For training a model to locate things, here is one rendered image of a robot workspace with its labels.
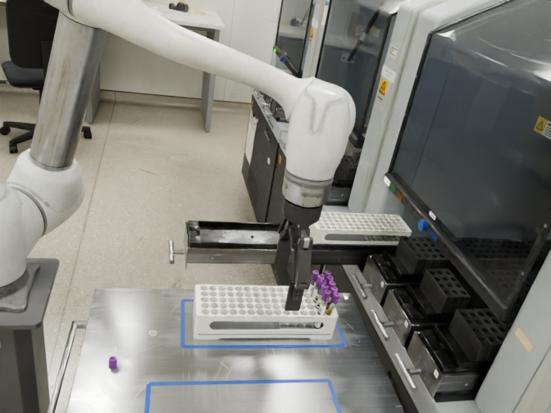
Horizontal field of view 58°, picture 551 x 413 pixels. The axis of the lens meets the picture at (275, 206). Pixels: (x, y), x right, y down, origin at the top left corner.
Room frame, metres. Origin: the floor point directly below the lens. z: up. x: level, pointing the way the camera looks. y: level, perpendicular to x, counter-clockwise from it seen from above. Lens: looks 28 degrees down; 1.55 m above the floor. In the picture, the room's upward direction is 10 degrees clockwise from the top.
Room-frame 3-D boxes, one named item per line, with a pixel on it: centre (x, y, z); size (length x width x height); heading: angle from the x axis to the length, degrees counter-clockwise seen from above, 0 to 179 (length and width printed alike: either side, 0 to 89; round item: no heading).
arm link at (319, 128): (0.85, -0.05, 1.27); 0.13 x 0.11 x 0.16; 171
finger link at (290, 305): (0.77, -0.07, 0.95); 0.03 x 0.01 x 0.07; 104
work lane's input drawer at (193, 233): (1.23, -0.08, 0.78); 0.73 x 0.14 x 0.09; 106
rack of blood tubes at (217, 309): (0.82, -0.02, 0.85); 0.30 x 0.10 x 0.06; 104
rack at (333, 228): (1.28, -0.25, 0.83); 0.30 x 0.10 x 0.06; 106
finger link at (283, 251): (0.90, -0.03, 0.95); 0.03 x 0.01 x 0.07; 104
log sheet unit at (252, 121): (2.96, 0.24, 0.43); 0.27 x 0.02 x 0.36; 16
